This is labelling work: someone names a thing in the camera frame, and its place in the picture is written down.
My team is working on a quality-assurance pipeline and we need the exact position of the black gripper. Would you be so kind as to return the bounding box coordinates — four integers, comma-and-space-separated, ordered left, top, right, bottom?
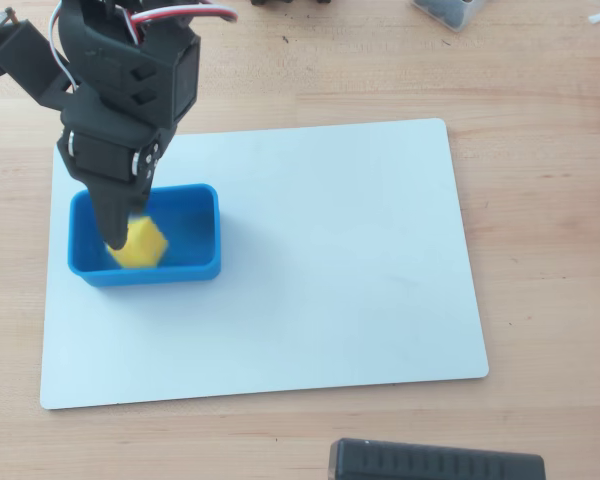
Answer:
56, 87, 175, 251

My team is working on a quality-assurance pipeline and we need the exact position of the yellow cube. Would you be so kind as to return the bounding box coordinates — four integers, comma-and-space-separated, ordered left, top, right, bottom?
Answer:
107, 214, 170, 270

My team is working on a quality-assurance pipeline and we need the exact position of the blue rectangular bin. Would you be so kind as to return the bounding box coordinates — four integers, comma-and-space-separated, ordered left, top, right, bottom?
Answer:
67, 183, 223, 290

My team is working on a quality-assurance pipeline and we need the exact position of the white rectangular mat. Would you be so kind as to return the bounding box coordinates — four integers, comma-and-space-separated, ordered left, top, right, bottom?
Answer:
39, 117, 490, 411

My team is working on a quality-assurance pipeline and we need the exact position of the clear plastic container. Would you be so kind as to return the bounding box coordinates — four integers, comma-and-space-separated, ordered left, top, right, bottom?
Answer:
410, 0, 486, 33

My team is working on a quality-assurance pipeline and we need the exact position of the black ribbed device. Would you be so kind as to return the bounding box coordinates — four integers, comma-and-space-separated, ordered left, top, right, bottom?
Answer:
328, 437, 547, 480

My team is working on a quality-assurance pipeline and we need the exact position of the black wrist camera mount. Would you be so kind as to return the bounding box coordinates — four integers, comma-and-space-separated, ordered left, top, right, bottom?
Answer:
0, 6, 81, 112

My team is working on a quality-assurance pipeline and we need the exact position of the red white servo cable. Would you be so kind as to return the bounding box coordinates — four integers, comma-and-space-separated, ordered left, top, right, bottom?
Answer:
117, 2, 240, 49

